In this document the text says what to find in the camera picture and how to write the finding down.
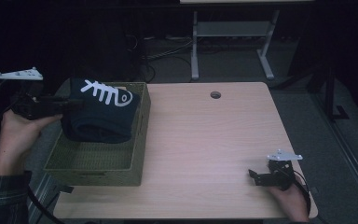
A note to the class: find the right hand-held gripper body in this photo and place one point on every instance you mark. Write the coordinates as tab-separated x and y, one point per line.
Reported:
279	175

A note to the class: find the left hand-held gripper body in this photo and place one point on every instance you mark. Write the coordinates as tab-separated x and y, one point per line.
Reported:
34	105

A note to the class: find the dark navy shirt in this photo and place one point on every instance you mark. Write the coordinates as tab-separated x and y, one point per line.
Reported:
105	109

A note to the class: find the green woven basket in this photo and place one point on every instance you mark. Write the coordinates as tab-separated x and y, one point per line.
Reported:
105	158

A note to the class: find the person's right hand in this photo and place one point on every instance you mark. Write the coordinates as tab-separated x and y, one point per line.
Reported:
290	202

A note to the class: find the person's left hand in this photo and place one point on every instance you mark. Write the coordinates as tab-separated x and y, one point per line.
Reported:
15	140

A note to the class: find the grey tape strip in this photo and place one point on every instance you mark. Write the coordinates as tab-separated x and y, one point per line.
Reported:
313	188

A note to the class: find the black tape strip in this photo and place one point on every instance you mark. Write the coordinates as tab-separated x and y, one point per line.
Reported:
64	188

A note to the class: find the black metal stand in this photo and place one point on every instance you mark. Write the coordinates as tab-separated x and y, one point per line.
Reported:
330	93

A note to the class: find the white metal stand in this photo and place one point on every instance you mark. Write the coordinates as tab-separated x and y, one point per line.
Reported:
230	28

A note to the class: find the metal floor rail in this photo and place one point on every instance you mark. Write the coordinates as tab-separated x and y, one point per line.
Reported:
43	196
348	155

